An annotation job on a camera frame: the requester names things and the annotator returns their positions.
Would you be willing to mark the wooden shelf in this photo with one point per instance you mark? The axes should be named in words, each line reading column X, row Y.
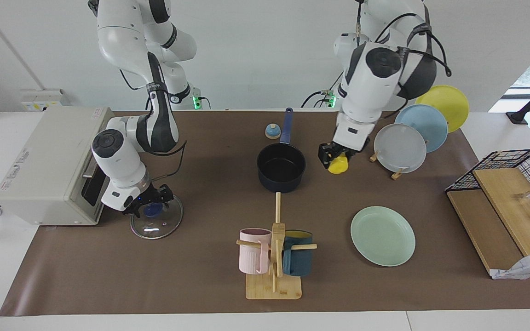
column 481, row 225

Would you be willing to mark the white patterned cloth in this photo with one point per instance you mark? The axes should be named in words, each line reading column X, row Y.
column 527, row 266

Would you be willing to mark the pale green plate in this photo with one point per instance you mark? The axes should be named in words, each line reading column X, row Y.
column 382, row 236

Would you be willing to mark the white wall socket box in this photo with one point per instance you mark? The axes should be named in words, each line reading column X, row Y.
column 44, row 100

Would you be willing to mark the grey plate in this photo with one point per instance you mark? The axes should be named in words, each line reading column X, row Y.
column 400, row 149

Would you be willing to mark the light blue plate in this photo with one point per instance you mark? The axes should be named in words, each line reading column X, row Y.
column 430, row 124

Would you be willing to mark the glass lid purple knob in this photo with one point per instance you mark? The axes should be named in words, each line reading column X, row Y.
column 154, row 230

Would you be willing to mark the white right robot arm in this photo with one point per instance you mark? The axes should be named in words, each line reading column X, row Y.
column 118, row 156

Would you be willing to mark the dark blue mug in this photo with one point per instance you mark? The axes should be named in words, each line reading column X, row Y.
column 298, row 264

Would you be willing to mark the wooden plate rack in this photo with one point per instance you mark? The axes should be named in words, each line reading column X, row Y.
column 397, row 174

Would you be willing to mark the pink mug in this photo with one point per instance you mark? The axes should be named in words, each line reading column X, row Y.
column 251, row 257

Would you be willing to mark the yellow plate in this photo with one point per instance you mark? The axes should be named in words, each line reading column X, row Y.
column 449, row 103

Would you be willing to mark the yellow potato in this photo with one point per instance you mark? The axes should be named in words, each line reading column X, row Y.
column 338, row 166

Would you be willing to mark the wooden mug tree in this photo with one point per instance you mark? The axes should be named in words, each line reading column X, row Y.
column 272, row 287

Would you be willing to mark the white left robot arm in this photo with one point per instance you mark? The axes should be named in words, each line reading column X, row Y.
column 366, row 92

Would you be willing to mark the small blue jar cork top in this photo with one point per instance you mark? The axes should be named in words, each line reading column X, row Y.
column 273, row 132

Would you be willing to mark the beige toaster oven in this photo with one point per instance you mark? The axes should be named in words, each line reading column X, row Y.
column 48, row 165

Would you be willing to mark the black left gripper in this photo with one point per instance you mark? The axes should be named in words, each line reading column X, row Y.
column 341, row 149

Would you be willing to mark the brown table mat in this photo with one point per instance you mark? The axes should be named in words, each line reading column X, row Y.
column 154, row 276

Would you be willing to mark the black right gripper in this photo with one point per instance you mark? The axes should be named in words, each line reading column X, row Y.
column 157, row 193

